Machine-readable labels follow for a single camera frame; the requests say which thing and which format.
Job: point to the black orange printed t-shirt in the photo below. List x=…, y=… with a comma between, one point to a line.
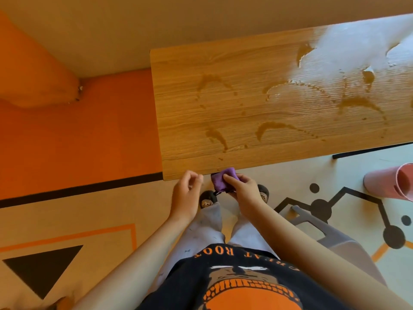
x=245, y=284

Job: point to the person's right hand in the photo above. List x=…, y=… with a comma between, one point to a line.
x=248, y=196

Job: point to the pink plastic bucket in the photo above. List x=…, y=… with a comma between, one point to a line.
x=384, y=184

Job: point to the person's left hand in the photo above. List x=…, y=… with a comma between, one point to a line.
x=185, y=196

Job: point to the black plush-trimmed slipper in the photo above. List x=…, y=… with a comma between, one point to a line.
x=264, y=193
x=206, y=198

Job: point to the person's left forearm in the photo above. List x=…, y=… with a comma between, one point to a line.
x=135, y=267

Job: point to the purple cleaning cloth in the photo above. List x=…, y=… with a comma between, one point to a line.
x=221, y=182

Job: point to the grey chair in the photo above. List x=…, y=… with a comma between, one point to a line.
x=348, y=248

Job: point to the wooden table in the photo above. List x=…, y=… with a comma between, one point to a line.
x=258, y=100

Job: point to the person's right forearm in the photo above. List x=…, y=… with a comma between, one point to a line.
x=322, y=264

